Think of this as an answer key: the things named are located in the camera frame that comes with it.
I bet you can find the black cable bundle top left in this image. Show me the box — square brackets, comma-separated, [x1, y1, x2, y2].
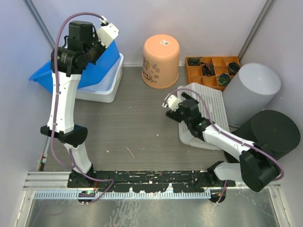
[187, 56, 202, 66]

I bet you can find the blue plastic tub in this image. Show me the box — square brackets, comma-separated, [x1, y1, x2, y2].
[28, 41, 120, 93]

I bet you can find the aluminium rail frame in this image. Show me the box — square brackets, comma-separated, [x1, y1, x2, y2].
[22, 169, 281, 200]

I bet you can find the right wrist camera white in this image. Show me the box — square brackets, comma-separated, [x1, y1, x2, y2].
[162, 95, 182, 111]

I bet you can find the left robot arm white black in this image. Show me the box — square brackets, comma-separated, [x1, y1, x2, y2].
[40, 20, 119, 187]

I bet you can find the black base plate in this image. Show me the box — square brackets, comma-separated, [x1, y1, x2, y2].
[88, 170, 224, 193]

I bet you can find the grey plastic bucket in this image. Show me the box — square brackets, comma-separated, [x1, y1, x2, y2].
[223, 63, 281, 127]

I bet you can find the purple cable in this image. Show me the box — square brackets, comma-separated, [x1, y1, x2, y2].
[165, 87, 285, 204]
[49, 12, 115, 204]

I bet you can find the white plastic tub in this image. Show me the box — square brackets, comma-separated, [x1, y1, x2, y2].
[76, 53, 124, 103]

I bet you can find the blue yellow cable bundle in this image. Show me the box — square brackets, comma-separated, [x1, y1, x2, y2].
[216, 72, 230, 87]

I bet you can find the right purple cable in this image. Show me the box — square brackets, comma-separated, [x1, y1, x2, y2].
[165, 87, 285, 204]

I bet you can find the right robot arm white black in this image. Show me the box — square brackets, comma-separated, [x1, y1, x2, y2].
[162, 96, 284, 192]

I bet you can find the black plastic bucket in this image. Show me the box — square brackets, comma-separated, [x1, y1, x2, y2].
[232, 110, 301, 160]

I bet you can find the black cable bundle right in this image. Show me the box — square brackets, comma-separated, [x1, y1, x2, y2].
[227, 61, 240, 75]

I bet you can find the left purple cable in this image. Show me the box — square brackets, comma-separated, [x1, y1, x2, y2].
[49, 12, 115, 204]

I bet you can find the blue perforated basket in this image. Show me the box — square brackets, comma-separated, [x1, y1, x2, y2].
[178, 83, 229, 150]

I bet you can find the black cable bundle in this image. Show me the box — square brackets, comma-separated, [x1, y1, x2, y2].
[187, 56, 202, 66]
[227, 61, 240, 75]
[200, 61, 214, 76]

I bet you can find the orange plastic bucket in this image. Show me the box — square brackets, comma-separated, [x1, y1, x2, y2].
[142, 34, 180, 89]

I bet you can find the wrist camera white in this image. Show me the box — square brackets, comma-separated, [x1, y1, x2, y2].
[162, 95, 182, 111]
[97, 23, 119, 48]

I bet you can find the black cable bundle middle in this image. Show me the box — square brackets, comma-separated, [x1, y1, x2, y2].
[200, 61, 214, 76]

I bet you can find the orange wooden compartment tray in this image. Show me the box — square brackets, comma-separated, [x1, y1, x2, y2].
[185, 56, 241, 91]

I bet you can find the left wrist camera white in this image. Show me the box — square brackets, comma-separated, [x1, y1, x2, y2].
[97, 23, 119, 48]

